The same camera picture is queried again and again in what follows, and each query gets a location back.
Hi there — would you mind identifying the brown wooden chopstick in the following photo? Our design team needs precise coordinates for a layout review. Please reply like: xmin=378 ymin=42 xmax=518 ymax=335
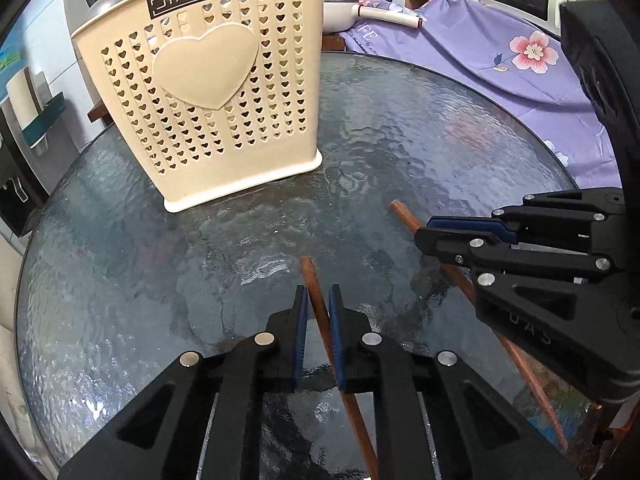
xmin=299 ymin=256 xmax=380 ymax=479
xmin=388 ymin=200 xmax=568 ymax=452

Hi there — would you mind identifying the purple floral cloth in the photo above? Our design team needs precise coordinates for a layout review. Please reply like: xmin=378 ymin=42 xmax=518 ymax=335
xmin=342 ymin=0 xmax=622 ymax=188

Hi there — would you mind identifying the round glass table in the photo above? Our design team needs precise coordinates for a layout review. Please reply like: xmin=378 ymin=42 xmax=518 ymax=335
xmin=16 ymin=54 xmax=574 ymax=465

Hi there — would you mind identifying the cream plastic utensil holder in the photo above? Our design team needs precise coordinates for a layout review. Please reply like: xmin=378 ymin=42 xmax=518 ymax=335
xmin=73 ymin=0 xmax=323 ymax=212

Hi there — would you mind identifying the cream frying pan with lid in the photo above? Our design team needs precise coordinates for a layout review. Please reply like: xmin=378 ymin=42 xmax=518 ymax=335
xmin=322 ymin=0 xmax=422 ymax=35

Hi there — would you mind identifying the water dispenser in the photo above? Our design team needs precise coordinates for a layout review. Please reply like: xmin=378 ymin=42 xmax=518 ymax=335
xmin=1 ymin=99 xmax=49 ymax=237

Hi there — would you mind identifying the paper cup dispenser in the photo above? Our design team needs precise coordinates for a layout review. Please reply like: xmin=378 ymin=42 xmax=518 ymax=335
xmin=6 ymin=66 xmax=66 ymax=156

